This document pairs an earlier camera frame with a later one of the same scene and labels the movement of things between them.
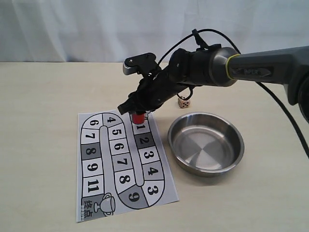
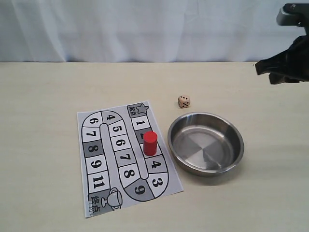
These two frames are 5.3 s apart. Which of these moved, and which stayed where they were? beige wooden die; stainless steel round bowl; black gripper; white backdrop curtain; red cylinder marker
Moved: red cylinder marker; black gripper
Stayed: white backdrop curtain; beige wooden die; stainless steel round bowl
